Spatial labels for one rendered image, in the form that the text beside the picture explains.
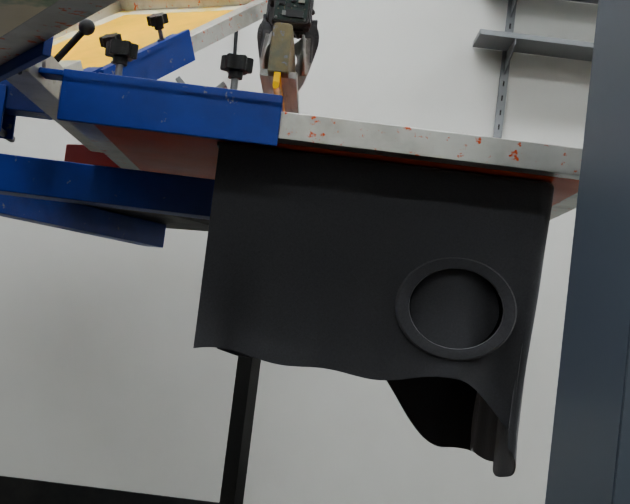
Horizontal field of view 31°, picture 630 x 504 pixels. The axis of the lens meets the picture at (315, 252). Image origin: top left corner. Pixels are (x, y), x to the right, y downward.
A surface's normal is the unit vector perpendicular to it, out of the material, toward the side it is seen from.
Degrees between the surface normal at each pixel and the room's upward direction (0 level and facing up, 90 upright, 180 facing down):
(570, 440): 90
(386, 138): 90
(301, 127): 90
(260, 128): 90
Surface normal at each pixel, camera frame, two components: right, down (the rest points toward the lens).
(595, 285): -0.99, -0.13
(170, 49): 0.86, 0.07
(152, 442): 0.00, -0.07
